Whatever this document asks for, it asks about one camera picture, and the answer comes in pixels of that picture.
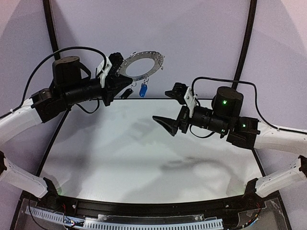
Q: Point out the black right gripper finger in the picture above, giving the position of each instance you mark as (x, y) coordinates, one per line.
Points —
(170, 125)
(176, 95)

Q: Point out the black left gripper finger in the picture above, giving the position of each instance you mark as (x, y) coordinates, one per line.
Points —
(119, 81)
(115, 92)

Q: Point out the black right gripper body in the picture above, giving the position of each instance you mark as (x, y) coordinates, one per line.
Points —
(183, 118)

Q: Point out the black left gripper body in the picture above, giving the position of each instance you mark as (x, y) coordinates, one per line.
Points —
(108, 86)

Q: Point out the black key tag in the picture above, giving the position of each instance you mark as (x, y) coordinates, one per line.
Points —
(128, 92)

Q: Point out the blue key tag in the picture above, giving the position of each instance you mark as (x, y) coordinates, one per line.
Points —
(143, 90)

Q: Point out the perforated metal key ring disc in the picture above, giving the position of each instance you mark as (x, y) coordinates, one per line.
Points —
(140, 66)

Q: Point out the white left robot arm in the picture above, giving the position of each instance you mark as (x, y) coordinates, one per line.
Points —
(47, 103)

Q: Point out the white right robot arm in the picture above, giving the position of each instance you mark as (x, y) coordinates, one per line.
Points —
(244, 132)

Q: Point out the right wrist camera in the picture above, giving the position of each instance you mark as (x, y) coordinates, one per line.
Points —
(189, 97)

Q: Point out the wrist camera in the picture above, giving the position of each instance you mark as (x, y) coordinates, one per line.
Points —
(189, 97)
(106, 70)

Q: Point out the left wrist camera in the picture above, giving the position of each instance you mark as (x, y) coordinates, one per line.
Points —
(106, 70)

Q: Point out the left black frame post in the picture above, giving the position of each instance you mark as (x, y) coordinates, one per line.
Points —
(50, 25)

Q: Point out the black frame post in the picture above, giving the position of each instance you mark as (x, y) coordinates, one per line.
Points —
(50, 25)
(246, 39)

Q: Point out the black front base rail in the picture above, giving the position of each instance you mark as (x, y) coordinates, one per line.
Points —
(228, 208)

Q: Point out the right black frame post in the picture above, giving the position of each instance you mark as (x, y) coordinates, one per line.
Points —
(246, 39)

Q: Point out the white slotted cable duct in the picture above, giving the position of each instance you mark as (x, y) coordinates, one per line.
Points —
(108, 222)

